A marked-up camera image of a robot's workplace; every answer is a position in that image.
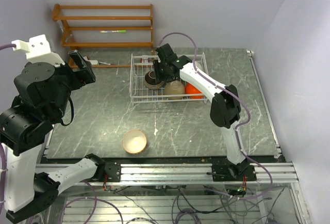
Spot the pink white pen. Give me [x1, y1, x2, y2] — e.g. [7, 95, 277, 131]
[98, 61, 117, 66]

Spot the orange red bowl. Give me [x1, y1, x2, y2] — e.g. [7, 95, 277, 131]
[185, 83, 204, 99]

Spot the white ceramic bowl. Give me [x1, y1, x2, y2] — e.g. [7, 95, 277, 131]
[195, 61, 203, 71]

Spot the brown bowl cream inside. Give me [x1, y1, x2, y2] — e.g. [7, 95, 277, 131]
[122, 130, 147, 154]

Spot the wooden slatted shelf rack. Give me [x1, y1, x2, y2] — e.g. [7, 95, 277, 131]
[52, 4, 155, 54]

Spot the glossy black bowl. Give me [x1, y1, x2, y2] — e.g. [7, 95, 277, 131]
[164, 81, 185, 100]

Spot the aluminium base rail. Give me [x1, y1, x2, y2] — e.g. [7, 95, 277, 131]
[35, 154, 300, 186]

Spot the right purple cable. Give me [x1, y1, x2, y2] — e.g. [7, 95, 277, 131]
[159, 33, 273, 201]

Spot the green white pen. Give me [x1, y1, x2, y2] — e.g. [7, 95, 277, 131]
[100, 30, 126, 34]

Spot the red white label card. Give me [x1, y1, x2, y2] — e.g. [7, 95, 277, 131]
[141, 57, 149, 63]

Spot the dark bowl beige inside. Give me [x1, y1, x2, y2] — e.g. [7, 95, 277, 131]
[143, 70, 165, 90]

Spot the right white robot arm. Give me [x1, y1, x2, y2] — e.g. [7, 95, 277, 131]
[153, 44, 250, 181]

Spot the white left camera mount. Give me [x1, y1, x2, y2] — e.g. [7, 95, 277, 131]
[11, 35, 65, 67]

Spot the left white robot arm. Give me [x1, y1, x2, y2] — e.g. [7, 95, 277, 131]
[1, 50, 120, 223]

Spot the white wire dish rack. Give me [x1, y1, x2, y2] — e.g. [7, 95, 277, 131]
[129, 53, 208, 104]

